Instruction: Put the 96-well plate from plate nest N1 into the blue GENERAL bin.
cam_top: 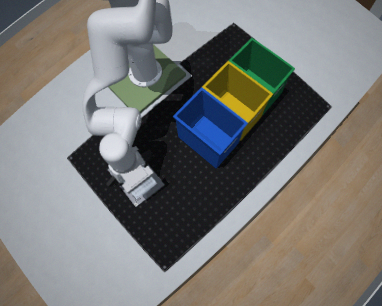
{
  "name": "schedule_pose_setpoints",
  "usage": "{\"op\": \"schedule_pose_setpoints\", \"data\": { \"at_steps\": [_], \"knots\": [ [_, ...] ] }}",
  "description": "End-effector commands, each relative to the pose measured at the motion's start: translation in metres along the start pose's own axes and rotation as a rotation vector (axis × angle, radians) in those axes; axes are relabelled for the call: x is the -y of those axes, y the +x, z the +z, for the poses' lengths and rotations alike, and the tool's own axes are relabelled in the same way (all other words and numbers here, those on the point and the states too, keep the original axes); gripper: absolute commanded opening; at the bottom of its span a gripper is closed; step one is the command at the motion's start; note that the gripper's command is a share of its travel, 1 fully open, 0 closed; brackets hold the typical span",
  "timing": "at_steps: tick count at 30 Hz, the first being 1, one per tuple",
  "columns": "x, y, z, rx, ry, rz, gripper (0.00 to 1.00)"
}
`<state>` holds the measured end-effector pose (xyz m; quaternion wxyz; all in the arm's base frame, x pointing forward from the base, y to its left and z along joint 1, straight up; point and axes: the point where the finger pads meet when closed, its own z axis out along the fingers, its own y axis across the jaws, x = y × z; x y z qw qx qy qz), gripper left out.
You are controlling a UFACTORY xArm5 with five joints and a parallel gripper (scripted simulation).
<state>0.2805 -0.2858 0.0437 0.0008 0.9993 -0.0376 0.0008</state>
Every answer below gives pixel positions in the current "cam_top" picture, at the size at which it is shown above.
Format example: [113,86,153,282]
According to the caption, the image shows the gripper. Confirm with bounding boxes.
[106,150,152,187]

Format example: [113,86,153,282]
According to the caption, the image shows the blue bin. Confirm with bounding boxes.
[173,87,248,168]

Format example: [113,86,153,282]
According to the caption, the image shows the green bin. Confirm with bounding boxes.
[229,38,295,115]

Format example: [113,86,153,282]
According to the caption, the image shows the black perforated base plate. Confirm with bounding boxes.
[67,23,332,272]

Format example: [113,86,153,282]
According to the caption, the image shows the yellow open bin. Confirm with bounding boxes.
[202,61,273,141]

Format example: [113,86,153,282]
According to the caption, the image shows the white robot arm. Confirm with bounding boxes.
[82,0,173,194]

